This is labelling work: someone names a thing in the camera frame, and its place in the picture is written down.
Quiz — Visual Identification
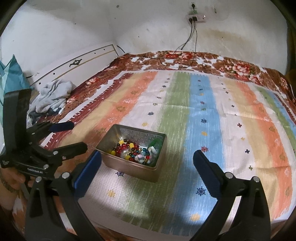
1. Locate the yellow black bead bracelet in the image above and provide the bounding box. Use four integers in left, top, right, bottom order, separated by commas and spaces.
111, 138, 139, 160

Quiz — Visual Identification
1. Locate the multicolour bead bracelet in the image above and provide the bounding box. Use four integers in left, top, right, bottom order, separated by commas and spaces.
128, 148, 142, 162

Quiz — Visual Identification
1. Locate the white shell bracelet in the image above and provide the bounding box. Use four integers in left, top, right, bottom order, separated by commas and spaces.
135, 146, 159, 164

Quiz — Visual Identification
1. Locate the green jade bangle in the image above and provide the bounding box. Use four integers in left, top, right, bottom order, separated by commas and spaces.
147, 138, 163, 167

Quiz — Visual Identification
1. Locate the person left hand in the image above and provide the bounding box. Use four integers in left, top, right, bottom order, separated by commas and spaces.
1, 168, 26, 211

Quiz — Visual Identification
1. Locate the grey crumpled cloth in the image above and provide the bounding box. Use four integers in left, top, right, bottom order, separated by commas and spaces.
27, 79, 75, 125

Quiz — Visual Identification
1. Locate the blue patterned cloth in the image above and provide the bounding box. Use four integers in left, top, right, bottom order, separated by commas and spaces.
0, 55, 30, 105

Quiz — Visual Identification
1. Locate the striped colourful mat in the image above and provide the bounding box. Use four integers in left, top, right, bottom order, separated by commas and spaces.
39, 70, 296, 238

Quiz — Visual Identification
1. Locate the metal tin box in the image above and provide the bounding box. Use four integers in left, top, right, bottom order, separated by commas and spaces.
96, 124, 167, 183

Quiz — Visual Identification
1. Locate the white headboard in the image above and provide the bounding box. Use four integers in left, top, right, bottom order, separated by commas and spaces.
28, 42, 121, 90

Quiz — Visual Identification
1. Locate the white power strip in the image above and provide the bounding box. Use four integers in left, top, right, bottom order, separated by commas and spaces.
186, 14, 207, 23

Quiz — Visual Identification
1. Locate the black power cable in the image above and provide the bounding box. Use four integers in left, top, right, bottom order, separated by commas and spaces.
182, 22, 198, 70
174, 19, 194, 53

